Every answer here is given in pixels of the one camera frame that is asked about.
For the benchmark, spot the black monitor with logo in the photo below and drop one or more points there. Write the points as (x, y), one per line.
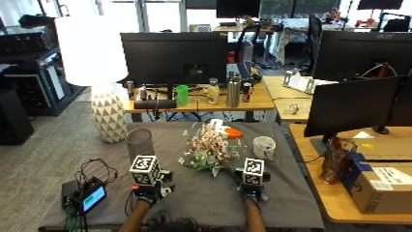
(364, 54)

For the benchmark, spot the blue and red can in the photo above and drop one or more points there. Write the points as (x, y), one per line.
(246, 92)

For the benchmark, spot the black office chair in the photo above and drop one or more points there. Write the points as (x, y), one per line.
(248, 45)

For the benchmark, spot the light wooden side desk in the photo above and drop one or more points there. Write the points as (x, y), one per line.
(325, 199)

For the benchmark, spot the dark grey tablecloth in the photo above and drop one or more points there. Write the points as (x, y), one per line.
(205, 199)

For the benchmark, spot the orange and white object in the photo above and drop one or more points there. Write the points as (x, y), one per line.
(232, 132)

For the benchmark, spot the white lamp shade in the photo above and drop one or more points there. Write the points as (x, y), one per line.
(90, 48)

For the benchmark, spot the brown glass vase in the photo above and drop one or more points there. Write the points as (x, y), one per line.
(334, 162)

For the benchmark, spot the right glove marker cube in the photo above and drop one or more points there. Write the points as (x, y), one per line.
(253, 171)

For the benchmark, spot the person's left hand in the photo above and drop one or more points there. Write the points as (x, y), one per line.
(150, 190)

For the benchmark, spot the large black monitor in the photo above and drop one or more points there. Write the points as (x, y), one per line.
(173, 58)

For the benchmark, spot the black equipment rack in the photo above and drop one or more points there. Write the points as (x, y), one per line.
(32, 77)

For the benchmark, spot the black background monitor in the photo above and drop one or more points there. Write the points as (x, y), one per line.
(237, 8)

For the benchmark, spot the grey mesh cylinder holder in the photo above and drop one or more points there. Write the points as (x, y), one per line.
(138, 144)

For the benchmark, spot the crumpled foil ball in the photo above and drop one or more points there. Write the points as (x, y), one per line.
(292, 109)

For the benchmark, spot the white paint-stained mug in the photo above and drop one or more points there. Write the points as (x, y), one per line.
(264, 147)

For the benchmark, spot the white patterned lamp base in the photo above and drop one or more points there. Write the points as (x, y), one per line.
(108, 112)

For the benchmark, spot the white box on desk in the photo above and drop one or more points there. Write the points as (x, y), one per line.
(302, 82)

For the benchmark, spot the black device with lit screen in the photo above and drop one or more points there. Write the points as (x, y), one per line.
(88, 196)

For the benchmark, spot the black speaker bar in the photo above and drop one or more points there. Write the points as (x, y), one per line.
(154, 103)

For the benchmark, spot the left glove marker cube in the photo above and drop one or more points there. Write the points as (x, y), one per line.
(144, 170)

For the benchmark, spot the black monitor on stand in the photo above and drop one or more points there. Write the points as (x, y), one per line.
(352, 106)

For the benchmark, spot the glove marker cube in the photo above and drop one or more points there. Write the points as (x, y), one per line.
(253, 171)
(144, 170)

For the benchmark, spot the cardboard box with blue tape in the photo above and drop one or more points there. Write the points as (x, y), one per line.
(380, 187)

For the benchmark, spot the person's right hand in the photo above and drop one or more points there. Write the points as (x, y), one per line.
(253, 190)

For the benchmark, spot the dark slim can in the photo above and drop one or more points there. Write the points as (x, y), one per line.
(129, 90)

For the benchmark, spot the artificial flower bouquet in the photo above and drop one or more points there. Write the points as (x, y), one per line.
(209, 150)

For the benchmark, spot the stainless steel bottle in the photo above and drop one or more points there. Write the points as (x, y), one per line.
(233, 92)

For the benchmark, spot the wooden desk with seam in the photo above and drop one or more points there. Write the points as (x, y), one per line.
(285, 96)

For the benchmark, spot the green plastic cup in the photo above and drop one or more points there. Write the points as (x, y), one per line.
(181, 95)

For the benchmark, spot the clear bottle with yellow label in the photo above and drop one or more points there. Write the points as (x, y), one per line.
(212, 92)

